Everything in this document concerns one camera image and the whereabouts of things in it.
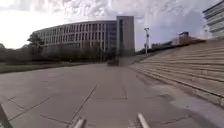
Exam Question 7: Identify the wide stone steps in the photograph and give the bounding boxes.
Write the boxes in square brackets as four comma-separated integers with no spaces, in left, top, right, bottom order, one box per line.
[128,39,224,108]

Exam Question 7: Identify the brownish building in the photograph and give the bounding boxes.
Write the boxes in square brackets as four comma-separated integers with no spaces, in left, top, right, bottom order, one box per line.
[177,31,192,46]

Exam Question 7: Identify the row of trees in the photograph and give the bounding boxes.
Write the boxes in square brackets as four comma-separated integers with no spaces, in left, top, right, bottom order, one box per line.
[0,33,111,64]

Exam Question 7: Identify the curved building with tower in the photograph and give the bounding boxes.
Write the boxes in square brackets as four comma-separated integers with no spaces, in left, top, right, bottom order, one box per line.
[31,15,136,63]

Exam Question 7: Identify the banded building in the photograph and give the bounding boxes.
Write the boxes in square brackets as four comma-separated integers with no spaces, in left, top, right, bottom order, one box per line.
[202,0,224,39]

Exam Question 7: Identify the robot's own part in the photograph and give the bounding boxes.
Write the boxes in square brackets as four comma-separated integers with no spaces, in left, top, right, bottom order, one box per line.
[73,118,87,128]
[137,112,151,128]

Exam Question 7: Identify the grass strip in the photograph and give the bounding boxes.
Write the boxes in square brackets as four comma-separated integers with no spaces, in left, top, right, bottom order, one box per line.
[0,61,91,74]

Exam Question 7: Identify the grey slab paved plaza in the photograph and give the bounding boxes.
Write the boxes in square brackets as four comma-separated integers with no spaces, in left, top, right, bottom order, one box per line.
[0,62,224,128]

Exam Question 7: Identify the lamp pole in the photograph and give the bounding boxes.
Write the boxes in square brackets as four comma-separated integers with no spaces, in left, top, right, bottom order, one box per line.
[143,27,151,56]

